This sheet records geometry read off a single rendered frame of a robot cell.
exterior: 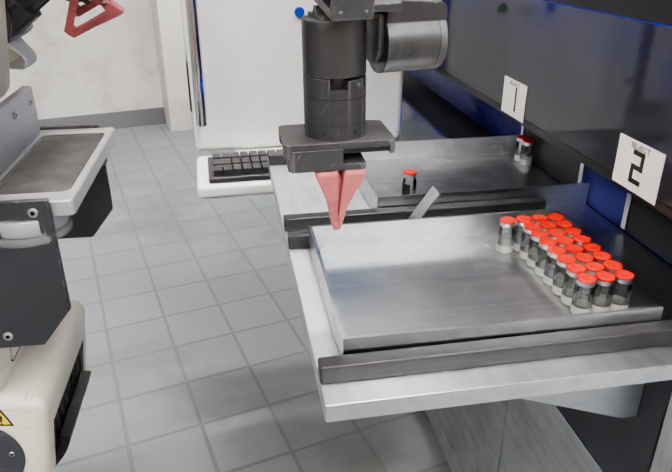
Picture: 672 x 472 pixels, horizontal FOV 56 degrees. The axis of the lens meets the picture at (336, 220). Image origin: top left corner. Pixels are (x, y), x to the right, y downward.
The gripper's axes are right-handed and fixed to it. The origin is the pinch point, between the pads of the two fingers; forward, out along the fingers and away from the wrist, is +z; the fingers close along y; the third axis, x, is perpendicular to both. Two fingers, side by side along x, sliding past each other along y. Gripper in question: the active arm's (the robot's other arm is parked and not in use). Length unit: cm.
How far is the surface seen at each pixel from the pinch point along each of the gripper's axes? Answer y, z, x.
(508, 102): 37, 1, 42
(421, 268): 12.7, 13.0, 10.9
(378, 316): 4.9, 12.8, 1.1
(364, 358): 1.2, 10.9, -8.4
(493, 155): 39, 14, 51
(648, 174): 36.8, -0.6, 4.1
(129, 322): -52, 102, 141
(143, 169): -64, 104, 304
